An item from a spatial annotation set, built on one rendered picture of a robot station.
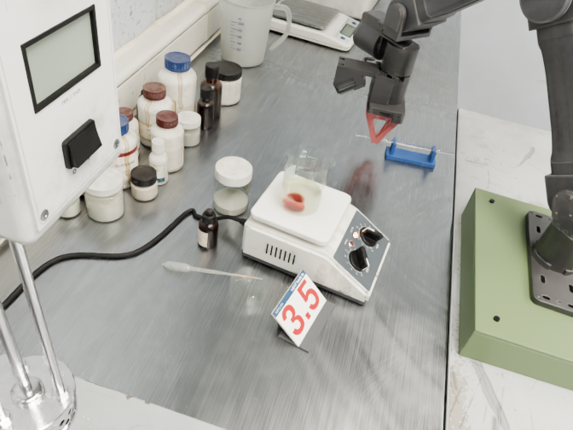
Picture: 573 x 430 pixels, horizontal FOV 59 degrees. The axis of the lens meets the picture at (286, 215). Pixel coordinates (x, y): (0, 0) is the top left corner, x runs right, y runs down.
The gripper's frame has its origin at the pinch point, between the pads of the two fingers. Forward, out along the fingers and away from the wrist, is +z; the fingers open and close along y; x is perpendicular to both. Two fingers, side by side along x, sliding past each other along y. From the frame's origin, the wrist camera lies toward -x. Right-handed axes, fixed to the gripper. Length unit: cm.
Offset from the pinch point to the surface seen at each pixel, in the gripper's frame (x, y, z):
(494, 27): 43, -105, 8
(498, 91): 54, -104, 31
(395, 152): 4.6, 0.0, 2.2
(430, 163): 11.6, 1.3, 2.3
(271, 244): -14.5, 37.1, -1.8
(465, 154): 19.9, -6.3, 3.3
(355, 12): -8, -71, 1
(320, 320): -5.8, 44.6, 3.0
